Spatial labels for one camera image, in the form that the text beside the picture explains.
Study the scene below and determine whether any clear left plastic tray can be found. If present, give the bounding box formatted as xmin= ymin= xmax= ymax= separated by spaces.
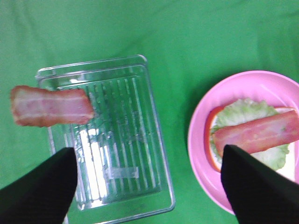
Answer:
xmin=36 ymin=55 xmax=175 ymax=224

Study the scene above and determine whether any green lettuce leaf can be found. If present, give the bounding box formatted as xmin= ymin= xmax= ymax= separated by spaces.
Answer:
xmin=204 ymin=98 xmax=292 ymax=172

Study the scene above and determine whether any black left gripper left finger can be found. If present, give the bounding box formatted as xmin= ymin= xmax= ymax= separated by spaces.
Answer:
xmin=0 ymin=147 xmax=78 ymax=224

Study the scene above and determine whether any bacon strip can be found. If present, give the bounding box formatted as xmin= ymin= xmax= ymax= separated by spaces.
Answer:
xmin=10 ymin=85 xmax=95 ymax=127
xmin=212 ymin=110 xmax=299 ymax=156

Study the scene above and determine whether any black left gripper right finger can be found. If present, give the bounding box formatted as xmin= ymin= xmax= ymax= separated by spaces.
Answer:
xmin=221 ymin=145 xmax=299 ymax=224

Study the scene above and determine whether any pink round plate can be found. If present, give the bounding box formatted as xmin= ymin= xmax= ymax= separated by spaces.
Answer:
xmin=188 ymin=70 xmax=299 ymax=214

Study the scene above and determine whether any toast bread slice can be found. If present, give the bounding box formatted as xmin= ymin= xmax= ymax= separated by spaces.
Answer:
xmin=204 ymin=105 xmax=299 ymax=182

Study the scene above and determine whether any green table cloth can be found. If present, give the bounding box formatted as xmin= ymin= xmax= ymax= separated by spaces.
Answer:
xmin=0 ymin=0 xmax=299 ymax=224

